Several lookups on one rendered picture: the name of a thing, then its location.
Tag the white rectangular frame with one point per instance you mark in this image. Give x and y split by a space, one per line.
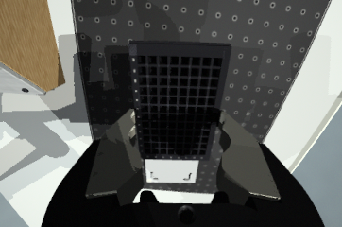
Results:
163 171

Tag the black well plate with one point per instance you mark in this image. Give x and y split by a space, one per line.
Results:
162 100

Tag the black perforated breadboard plate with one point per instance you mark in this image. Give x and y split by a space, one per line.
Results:
270 41

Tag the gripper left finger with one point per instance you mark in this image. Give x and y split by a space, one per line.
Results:
107 175

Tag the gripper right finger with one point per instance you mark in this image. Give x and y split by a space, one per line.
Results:
253 176

